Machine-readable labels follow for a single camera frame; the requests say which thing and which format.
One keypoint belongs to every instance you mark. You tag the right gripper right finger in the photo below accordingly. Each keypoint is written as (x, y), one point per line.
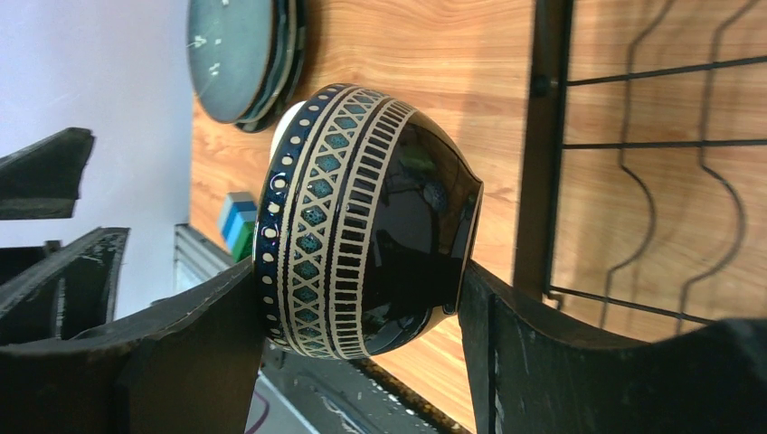
(534, 369)

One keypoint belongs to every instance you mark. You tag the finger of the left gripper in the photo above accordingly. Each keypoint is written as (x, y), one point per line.
(42, 180)
(60, 291)

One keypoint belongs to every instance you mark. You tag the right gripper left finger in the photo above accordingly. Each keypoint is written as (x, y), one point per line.
(185, 365)

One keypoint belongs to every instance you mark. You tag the black wire dish rack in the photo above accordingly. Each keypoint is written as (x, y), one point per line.
(643, 204)

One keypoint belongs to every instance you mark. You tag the black gold patterned bowl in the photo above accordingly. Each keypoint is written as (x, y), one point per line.
(366, 225)

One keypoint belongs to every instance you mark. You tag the blue green striped block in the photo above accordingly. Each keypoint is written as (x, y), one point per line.
(236, 223)

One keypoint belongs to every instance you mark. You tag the dark blue floral plate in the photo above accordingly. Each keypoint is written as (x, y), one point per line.
(229, 49)

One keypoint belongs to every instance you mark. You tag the black bottom plate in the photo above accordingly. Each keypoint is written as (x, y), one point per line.
(266, 110)

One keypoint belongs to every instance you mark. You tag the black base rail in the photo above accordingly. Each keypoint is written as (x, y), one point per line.
(351, 397)

